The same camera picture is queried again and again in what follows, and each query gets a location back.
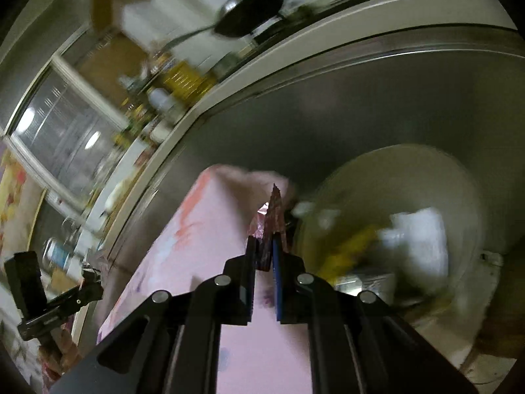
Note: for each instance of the white plastic jug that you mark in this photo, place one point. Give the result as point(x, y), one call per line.
point(160, 98)

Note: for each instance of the beige trash bin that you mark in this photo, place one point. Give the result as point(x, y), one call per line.
point(389, 172)

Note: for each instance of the pink floral tablecloth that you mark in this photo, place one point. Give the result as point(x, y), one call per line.
point(197, 246)

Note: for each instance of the white jug with blue label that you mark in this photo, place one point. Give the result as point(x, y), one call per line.
point(55, 254)

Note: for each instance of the person's left hand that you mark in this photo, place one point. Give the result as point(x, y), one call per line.
point(57, 349)

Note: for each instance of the white radish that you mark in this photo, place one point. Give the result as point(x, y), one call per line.
point(113, 197)

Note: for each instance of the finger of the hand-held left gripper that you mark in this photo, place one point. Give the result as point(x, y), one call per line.
point(26, 283)
point(74, 297)

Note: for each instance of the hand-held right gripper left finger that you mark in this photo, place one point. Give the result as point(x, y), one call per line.
point(242, 287)

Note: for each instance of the wok with lid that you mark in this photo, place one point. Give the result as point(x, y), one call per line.
point(250, 12)

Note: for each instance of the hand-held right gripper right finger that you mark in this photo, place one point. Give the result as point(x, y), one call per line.
point(278, 287)

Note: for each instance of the window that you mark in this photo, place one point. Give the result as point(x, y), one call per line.
point(61, 131)

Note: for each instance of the wall poster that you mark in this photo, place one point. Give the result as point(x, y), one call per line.
point(14, 197)

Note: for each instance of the large cooking oil bottle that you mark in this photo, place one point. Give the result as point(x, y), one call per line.
point(184, 82)

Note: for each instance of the red foil wrapper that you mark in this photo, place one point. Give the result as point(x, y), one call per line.
point(272, 221)

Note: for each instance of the group of condiment bottles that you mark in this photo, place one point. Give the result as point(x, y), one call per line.
point(135, 119)

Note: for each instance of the kitchen counter with steel cabinets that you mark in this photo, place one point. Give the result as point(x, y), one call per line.
point(328, 102)

